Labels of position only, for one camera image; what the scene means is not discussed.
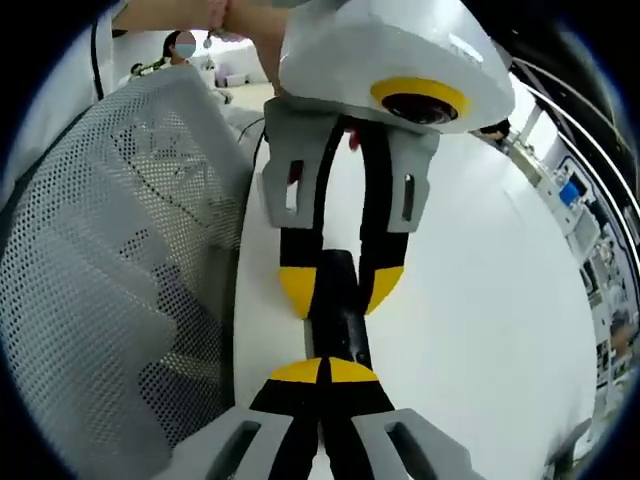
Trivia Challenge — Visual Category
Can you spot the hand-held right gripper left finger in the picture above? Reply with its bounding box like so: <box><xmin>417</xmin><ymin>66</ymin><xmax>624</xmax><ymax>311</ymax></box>
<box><xmin>172</xmin><ymin>356</ymin><xmax>327</xmax><ymax>480</ymax></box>

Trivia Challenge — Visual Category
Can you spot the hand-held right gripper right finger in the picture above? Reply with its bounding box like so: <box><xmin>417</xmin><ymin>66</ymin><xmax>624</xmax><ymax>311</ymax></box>
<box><xmin>322</xmin><ymin>356</ymin><xmax>484</xmax><ymax>480</ymax></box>

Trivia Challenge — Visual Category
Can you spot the black remote control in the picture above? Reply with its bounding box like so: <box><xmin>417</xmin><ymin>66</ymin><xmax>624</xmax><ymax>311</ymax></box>
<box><xmin>304</xmin><ymin>247</ymin><xmax>374</xmax><ymax>367</ymax></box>

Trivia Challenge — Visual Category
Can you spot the blue box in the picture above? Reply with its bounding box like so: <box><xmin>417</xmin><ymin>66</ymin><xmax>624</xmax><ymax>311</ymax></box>
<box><xmin>558</xmin><ymin>181</ymin><xmax>582</xmax><ymax>207</ymax></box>

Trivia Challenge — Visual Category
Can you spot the grey mesh office chair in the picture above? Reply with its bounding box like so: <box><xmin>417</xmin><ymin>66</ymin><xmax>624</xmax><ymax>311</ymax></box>
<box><xmin>0</xmin><ymin>64</ymin><xmax>257</xmax><ymax>480</ymax></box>

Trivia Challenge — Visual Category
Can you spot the thin black cable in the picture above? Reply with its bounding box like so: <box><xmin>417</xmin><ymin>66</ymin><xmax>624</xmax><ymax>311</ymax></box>
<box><xmin>88</xmin><ymin>17</ymin><xmax>107</xmax><ymax>101</ymax></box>
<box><xmin>238</xmin><ymin>115</ymin><xmax>267</xmax><ymax>169</ymax></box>

